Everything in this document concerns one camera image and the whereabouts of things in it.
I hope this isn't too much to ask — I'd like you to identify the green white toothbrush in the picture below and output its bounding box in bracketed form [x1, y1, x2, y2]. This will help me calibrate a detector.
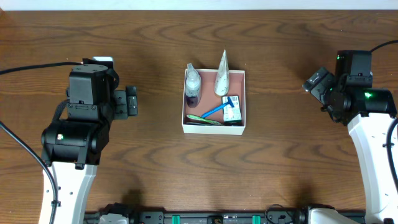
[186, 114, 223, 126]

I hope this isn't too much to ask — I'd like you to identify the clear spray bottle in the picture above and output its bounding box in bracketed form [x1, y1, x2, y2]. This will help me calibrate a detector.
[185, 63, 201, 108]

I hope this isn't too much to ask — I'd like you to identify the white cosmetic tube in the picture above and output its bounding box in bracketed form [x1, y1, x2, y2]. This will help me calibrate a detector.
[214, 50, 229, 96]

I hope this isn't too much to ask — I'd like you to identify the green white soap box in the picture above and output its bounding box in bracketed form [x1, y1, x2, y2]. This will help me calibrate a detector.
[222, 95, 242, 126]

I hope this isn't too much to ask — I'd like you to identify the teal white toothpaste tube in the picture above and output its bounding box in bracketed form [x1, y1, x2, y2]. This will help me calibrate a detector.
[186, 121, 212, 126]

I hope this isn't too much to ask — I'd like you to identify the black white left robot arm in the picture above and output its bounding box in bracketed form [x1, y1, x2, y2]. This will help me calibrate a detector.
[39, 100, 110, 223]

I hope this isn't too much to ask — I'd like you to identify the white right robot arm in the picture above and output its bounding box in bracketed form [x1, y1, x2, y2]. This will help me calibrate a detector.
[303, 68, 397, 223]

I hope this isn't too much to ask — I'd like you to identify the white box with pink interior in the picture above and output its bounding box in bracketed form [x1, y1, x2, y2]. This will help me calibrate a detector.
[182, 69, 246, 136]

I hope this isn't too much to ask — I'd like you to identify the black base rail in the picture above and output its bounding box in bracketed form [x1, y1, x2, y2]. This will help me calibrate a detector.
[83, 203, 368, 224]

